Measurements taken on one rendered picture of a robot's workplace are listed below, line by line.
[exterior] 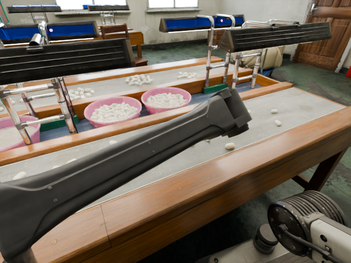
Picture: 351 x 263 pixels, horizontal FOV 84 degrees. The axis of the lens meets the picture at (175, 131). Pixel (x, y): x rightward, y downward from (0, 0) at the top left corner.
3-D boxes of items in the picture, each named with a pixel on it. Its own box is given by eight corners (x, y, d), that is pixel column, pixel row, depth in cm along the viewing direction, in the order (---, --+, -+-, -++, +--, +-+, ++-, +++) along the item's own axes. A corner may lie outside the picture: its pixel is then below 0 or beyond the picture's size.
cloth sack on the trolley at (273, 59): (282, 68, 330) (290, 44, 308) (252, 75, 299) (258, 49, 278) (256, 60, 370) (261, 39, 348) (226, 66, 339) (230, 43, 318)
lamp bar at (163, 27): (245, 26, 134) (248, 14, 130) (164, 33, 110) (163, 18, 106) (237, 25, 140) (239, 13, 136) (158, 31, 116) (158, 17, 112)
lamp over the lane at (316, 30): (330, 39, 93) (338, 22, 89) (230, 54, 69) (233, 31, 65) (314, 37, 99) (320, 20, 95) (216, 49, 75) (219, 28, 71)
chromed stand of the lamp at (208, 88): (227, 88, 137) (239, 15, 112) (203, 94, 129) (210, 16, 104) (211, 80, 151) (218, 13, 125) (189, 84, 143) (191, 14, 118)
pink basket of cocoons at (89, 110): (154, 123, 100) (152, 106, 94) (108, 147, 83) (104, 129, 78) (123, 107, 114) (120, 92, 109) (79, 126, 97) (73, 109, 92)
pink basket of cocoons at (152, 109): (199, 117, 105) (200, 100, 99) (153, 130, 94) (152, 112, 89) (176, 98, 124) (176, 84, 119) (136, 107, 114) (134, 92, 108)
